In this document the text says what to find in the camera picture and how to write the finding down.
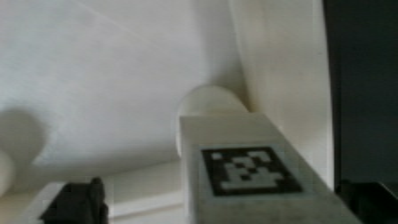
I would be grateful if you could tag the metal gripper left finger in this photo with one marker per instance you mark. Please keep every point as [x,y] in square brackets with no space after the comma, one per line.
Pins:
[67,204]

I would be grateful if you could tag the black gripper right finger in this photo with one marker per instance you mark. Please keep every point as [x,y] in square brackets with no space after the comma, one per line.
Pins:
[369,198]

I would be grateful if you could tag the white leg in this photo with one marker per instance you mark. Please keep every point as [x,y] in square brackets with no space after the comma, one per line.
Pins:
[249,182]

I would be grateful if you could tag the white square tabletop tray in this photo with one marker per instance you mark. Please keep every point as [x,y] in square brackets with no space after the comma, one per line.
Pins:
[103,59]

